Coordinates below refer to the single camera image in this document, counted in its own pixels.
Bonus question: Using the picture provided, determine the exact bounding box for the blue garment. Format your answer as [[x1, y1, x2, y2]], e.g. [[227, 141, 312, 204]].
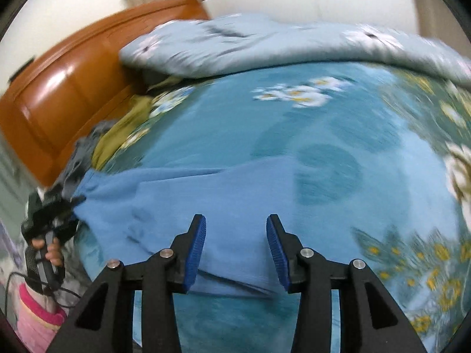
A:
[[72, 154, 306, 298]]

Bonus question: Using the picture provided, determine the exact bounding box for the black cable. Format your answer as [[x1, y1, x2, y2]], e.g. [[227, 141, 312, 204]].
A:
[[4, 271, 83, 311]]

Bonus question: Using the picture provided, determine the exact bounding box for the wooden headboard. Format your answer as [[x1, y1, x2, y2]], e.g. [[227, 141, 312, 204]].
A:
[[0, 0, 212, 188]]

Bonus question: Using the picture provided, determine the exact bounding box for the olive green cloth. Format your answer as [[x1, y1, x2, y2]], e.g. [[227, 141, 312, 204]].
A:
[[90, 77, 185, 171]]

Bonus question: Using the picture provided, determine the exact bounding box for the person's left hand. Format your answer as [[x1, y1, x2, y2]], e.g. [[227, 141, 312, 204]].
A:
[[31, 237, 64, 267]]

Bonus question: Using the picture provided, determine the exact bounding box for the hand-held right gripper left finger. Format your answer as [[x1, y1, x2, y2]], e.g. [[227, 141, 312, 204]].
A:
[[47, 214, 207, 353]]

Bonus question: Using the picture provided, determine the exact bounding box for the light blue floral quilt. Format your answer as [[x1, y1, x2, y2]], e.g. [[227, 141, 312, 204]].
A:
[[118, 13, 471, 89]]

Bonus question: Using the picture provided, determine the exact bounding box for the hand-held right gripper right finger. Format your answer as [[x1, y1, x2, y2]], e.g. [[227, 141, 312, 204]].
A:
[[266, 214, 429, 353]]

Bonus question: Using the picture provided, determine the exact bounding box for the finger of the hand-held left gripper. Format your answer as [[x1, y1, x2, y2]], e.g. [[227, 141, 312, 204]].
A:
[[55, 196, 87, 214]]

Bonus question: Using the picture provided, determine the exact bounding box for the grey cloth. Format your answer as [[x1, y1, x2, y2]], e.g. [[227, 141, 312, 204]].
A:
[[55, 119, 118, 201]]

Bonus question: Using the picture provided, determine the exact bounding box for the floral blue bed sheet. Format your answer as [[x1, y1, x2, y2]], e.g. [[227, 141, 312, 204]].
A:
[[74, 61, 471, 353]]

